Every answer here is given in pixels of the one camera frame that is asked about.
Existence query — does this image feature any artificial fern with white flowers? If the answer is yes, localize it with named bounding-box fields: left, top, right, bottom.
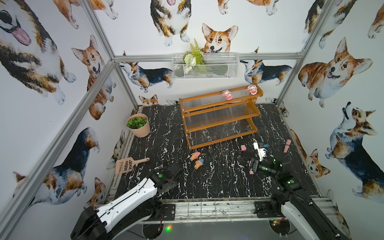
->
left=183, top=39, right=205, bottom=75

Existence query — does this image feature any purple spatula with pink handle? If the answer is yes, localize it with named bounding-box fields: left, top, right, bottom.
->
left=284, top=139, right=292, bottom=154

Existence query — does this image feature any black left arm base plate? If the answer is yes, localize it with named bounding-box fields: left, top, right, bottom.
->
left=155, top=204, right=176, bottom=221

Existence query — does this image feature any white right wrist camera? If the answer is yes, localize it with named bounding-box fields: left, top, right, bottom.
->
left=253, top=142, right=269, bottom=162

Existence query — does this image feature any white wire wall basket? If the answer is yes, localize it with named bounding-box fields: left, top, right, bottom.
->
left=172, top=53, right=240, bottom=80

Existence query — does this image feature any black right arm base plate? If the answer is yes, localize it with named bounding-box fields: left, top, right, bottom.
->
left=254, top=199, right=284, bottom=218

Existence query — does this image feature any orange wooden two-tier shelf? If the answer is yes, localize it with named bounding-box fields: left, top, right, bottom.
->
left=179, top=85, right=264, bottom=150

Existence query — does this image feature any pink pot with green succulent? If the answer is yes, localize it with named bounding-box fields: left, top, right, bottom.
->
left=126, top=114, right=150, bottom=138

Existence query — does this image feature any blue pink ice cream toy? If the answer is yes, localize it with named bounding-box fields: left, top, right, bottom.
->
left=194, top=159, right=205, bottom=170

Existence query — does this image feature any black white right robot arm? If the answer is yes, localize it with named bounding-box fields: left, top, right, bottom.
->
left=245, top=158, right=348, bottom=240

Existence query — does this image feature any pink ice cream cone toy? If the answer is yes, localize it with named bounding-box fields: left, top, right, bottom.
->
left=190, top=152, right=201, bottom=161

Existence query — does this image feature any pink white bunny doll figure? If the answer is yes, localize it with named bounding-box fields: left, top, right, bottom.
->
left=247, top=85, right=258, bottom=95

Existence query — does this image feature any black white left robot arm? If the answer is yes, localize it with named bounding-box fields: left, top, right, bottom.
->
left=70, top=163, right=183, bottom=240

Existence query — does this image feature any beige slotted scoop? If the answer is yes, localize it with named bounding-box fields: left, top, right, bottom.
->
left=116, top=158, right=150, bottom=175

